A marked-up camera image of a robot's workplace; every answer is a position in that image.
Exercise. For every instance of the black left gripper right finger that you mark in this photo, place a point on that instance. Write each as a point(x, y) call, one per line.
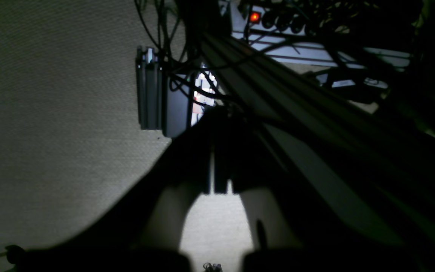
point(294, 229)

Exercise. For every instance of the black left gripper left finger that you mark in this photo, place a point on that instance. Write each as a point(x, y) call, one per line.
point(144, 228)

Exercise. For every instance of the white power strip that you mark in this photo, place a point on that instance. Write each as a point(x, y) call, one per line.
point(315, 32)

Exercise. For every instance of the aluminium frame post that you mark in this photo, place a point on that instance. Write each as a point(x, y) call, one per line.
point(163, 104)

